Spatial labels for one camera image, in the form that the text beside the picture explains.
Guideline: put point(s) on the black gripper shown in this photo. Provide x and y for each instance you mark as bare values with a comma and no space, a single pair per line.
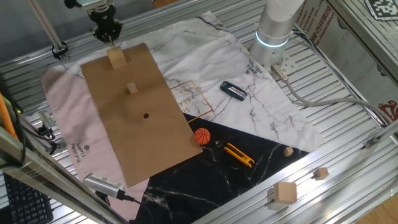
104,20

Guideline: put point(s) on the large wooden block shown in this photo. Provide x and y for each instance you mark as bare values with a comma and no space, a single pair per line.
116,57

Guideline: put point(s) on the small wooden block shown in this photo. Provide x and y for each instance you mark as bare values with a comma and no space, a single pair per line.
132,88

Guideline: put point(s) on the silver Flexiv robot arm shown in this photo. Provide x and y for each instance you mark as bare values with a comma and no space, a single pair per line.
273,18

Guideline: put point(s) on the grey tripod pole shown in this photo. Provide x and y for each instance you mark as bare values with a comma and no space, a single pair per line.
46,28

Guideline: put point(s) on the marble pattern tablecloth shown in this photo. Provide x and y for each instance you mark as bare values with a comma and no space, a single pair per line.
202,46

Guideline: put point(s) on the brown cardboard sheet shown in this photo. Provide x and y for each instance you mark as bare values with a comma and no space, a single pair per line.
140,140

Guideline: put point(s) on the orange pole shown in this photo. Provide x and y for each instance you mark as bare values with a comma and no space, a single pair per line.
5,115

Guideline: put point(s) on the black rectangular device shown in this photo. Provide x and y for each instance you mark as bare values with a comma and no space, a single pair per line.
233,91

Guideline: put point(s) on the orange toy basketball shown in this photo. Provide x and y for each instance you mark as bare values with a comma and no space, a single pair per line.
202,136

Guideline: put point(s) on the yellow utility knife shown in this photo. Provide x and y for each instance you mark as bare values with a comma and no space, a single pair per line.
238,154

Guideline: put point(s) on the black keyboard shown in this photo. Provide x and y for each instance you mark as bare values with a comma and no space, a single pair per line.
25,202

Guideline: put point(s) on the small wooden cube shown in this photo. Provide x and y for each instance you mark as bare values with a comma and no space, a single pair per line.
321,173
288,151

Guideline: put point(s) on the panel with red print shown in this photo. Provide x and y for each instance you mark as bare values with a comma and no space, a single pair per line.
342,53

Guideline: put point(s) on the large wooden cube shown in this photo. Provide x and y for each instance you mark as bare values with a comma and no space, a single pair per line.
285,193

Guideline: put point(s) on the black white marker board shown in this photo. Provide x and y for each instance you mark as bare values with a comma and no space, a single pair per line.
382,8

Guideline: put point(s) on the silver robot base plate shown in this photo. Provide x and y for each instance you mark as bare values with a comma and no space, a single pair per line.
285,63

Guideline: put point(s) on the grey metal bracket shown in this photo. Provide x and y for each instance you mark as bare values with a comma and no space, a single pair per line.
371,142

